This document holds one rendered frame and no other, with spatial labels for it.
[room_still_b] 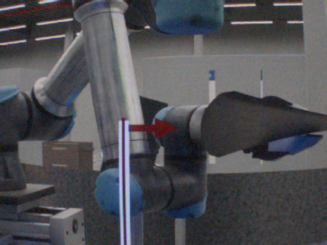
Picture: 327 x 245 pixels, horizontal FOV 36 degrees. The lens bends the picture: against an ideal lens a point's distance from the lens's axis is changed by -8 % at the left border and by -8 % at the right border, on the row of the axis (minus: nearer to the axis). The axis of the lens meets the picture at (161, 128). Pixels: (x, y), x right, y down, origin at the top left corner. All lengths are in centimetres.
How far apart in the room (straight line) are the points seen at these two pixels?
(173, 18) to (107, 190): 35
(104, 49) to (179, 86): 631
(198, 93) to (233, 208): 461
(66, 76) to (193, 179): 38
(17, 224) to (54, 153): 650
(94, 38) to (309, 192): 198
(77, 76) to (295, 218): 177
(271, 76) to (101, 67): 603
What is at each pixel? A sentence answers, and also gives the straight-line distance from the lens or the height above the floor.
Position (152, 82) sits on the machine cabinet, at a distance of 731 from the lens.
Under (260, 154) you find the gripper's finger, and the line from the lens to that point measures 78.
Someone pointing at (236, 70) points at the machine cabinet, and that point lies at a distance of 695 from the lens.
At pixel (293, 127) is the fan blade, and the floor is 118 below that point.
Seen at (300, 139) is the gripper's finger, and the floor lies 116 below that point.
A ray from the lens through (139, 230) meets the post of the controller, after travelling 117.
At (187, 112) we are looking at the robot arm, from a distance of 90.
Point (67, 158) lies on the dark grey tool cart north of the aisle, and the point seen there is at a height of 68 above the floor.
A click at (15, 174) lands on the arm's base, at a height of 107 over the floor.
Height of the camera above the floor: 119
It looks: 1 degrees down
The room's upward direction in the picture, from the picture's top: straight up
